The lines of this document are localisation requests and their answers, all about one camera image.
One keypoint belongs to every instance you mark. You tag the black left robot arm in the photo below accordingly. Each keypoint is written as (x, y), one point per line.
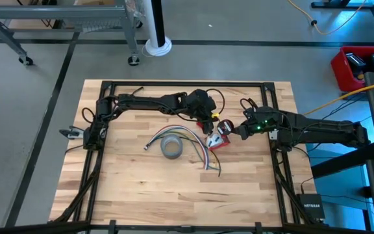
(141, 102)

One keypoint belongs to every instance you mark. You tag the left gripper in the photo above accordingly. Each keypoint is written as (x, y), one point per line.
(202, 104)

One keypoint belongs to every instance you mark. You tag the grey metal cart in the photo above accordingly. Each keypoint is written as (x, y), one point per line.
(54, 12)

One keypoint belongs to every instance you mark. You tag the duct tape roll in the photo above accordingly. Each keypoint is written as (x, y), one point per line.
(165, 149)

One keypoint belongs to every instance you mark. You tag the white pole with black stripe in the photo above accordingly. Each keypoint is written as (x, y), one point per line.
(156, 26)

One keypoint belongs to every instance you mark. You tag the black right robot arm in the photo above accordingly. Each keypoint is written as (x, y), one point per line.
(323, 128)

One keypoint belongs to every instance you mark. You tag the black network switch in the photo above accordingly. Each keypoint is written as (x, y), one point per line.
(311, 206)

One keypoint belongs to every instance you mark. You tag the black battery pack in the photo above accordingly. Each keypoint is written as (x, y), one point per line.
(356, 61)

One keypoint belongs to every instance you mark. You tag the grey clamp bracket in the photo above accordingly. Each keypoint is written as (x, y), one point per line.
(71, 133)

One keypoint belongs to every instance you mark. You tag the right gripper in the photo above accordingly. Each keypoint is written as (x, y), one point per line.
(258, 124)

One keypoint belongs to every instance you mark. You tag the large red plastic bin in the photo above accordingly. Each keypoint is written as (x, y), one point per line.
(341, 71)

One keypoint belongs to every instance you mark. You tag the black floor stand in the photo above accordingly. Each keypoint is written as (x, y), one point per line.
(343, 4)

